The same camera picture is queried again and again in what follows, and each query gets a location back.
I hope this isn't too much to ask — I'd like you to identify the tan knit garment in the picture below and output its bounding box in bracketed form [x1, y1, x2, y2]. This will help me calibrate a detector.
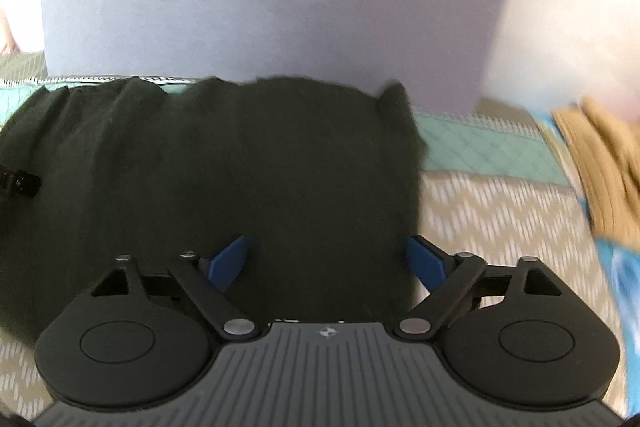
[552, 96, 639, 251]

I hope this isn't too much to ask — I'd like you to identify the pink floral curtain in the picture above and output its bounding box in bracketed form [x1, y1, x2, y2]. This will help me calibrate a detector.
[0, 14, 21, 55]

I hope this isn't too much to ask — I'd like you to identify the blue floral blanket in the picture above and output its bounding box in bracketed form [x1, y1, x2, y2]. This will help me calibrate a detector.
[535, 113, 639, 415]

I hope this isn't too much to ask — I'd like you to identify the dark green knit sweater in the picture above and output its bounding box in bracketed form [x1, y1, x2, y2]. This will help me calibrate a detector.
[1, 77, 424, 343]

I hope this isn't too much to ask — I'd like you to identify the patterned bed sheet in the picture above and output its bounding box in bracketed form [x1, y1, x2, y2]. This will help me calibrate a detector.
[1, 52, 634, 419]

